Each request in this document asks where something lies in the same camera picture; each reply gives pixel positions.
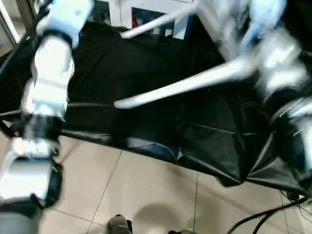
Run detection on white plastic table leg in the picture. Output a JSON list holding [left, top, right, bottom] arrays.
[[120, 6, 198, 39], [113, 57, 258, 110]]

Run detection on black mat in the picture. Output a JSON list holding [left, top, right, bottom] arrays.
[[0, 20, 312, 197]]

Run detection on white cabinet with windows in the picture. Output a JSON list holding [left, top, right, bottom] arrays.
[[107, 0, 194, 40]]

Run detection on grey curtain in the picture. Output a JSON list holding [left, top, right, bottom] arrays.
[[0, 0, 39, 46]]

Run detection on black floor cables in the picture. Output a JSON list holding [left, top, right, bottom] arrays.
[[228, 192, 312, 234]]

